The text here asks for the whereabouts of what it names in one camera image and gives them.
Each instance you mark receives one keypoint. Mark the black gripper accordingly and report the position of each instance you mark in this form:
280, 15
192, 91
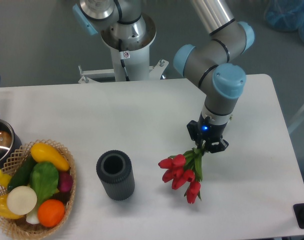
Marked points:
212, 134

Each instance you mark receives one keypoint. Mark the red tulip bouquet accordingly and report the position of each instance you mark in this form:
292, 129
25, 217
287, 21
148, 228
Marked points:
184, 169

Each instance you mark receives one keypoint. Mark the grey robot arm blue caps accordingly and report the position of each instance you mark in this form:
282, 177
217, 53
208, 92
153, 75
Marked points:
208, 68

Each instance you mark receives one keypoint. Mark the dark grey ribbed vase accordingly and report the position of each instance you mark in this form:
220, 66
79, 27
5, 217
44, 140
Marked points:
115, 171

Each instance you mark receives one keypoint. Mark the black device at edge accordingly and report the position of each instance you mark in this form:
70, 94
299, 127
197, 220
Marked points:
299, 214

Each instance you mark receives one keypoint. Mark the blue plastic bag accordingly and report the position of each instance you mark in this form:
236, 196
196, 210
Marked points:
286, 16

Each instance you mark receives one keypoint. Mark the purple red onion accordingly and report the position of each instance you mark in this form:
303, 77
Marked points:
65, 182

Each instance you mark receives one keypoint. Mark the yellow squash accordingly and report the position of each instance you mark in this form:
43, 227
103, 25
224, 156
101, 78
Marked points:
42, 152

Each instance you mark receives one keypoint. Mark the green lettuce leaf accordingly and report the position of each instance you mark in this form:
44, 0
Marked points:
44, 181

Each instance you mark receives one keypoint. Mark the orange fruit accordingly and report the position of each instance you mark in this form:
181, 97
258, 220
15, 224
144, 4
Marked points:
51, 212

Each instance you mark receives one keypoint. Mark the dark green cucumber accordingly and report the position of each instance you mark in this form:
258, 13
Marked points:
22, 175

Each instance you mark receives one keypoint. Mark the white leek stalk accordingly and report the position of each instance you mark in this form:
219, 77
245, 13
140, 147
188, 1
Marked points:
32, 217

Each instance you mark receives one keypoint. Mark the white round onion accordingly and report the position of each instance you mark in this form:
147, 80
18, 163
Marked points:
21, 200

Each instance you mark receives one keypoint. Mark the woven wicker basket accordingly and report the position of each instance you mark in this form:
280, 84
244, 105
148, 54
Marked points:
19, 229

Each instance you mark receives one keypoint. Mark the yellow bell pepper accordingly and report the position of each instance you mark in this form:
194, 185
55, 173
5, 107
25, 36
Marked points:
5, 211

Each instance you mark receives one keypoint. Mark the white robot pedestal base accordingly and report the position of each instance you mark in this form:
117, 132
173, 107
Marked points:
129, 46

